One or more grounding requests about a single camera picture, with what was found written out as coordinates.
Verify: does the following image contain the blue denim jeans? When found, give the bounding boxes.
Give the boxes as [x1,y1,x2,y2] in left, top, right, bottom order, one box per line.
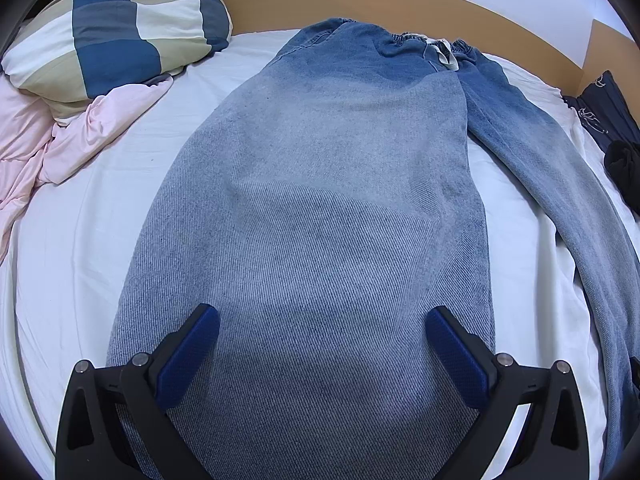
[105,17,640,480]

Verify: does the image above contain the white bed sheet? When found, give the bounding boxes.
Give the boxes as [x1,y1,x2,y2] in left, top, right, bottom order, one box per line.
[0,27,640,480]

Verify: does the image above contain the navy printed cloth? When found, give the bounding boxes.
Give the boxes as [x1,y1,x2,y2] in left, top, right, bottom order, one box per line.
[562,70,640,153]

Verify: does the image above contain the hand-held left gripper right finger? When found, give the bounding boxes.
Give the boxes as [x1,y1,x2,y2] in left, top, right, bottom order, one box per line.
[425,305,592,480]

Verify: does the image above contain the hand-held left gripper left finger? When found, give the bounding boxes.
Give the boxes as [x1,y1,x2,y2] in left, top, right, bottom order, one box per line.
[54,303,222,480]

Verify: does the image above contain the wooden bed frame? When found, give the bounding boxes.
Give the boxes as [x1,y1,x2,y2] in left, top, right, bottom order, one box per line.
[215,0,640,106]

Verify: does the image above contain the pink duvet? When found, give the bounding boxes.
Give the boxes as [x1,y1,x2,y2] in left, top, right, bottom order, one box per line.
[0,77,173,266]

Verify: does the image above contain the blue beige checked pillow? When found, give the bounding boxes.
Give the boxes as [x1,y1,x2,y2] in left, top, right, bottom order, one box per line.
[0,0,233,121]

